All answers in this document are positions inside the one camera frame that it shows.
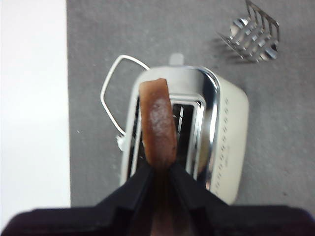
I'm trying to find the brown-crusted bread slice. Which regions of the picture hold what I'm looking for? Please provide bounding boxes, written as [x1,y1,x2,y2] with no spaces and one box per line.
[139,77,178,236]

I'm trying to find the white power cable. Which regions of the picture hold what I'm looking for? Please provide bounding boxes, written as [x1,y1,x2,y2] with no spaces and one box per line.
[100,54,150,152]

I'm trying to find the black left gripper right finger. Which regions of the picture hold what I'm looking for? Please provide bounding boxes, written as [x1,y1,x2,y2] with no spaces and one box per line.
[169,163,315,236]

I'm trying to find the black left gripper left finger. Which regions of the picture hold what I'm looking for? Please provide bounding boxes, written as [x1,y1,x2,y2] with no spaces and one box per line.
[7,163,155,236]

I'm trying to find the cream toaster with chrome top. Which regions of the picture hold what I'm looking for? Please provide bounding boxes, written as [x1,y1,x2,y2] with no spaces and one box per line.
[119,65,249,206]

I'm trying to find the silver metal toast rack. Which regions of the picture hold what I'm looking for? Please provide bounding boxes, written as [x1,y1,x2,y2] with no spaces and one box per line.
[216,0,281,63]

